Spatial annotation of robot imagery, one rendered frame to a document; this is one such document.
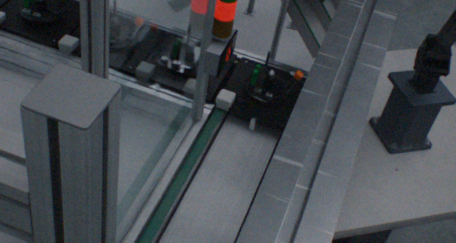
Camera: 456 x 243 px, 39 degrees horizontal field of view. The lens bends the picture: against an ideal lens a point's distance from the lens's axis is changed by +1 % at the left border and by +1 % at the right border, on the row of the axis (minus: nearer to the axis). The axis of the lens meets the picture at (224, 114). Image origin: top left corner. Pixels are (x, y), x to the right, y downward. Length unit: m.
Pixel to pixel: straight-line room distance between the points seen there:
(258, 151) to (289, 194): 1.52
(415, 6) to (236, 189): 2.98
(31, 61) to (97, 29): 1.09
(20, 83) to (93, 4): 1.14
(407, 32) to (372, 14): 3.81
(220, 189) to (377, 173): 0.50
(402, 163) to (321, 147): 1.69
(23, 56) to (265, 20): 0.89
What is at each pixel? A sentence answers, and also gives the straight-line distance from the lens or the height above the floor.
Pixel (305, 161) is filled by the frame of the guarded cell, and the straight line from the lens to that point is 0.25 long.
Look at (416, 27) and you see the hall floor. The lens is 4.23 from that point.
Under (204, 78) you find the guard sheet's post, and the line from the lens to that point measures 1.64.
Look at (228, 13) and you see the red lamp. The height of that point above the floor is 1.33.
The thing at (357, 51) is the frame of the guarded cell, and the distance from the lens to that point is 0.32.
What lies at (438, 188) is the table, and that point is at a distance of 1.93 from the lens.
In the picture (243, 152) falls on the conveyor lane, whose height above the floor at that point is 0.92.
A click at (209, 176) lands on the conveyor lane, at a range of 1.66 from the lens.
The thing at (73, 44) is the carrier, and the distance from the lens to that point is 1.92.
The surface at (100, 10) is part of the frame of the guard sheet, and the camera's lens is 0.87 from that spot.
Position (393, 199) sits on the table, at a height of 0.86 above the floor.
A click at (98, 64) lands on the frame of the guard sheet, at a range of 0.93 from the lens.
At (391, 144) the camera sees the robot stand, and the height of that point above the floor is 0.88.
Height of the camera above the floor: 2.16
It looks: 43 degrees down
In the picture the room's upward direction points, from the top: 11 degrees clockwise
